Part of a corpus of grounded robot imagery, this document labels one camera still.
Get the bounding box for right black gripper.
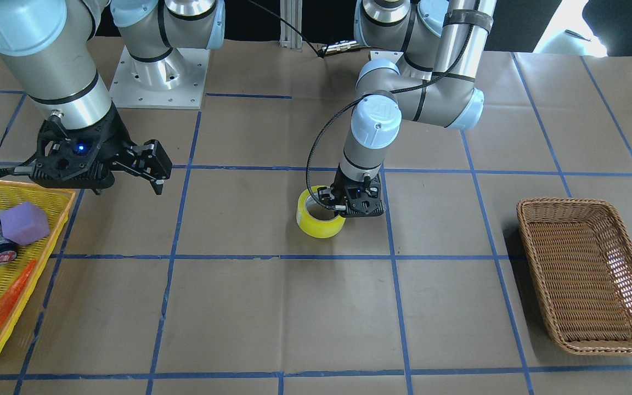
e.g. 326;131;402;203
30;104;173;195

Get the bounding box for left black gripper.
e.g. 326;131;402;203
316;167;386;218

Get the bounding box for yellow tape roll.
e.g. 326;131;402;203
296;190;346;239

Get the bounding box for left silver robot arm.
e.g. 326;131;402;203
306;1;496;218

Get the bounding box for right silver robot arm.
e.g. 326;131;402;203
0;1;225;195

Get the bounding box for purple foam cube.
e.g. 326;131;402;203
0;201;50;246

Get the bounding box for orange toy carrot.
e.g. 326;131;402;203
0;258;37;329

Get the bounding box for brown wicker basket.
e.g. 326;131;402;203
516;197;632;355

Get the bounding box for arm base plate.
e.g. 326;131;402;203
109;48;211;110
369;50;403;63

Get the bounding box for aluminium frame post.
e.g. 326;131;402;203
279;0;303;52

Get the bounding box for black corrugated cable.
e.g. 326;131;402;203
305;0;484;205

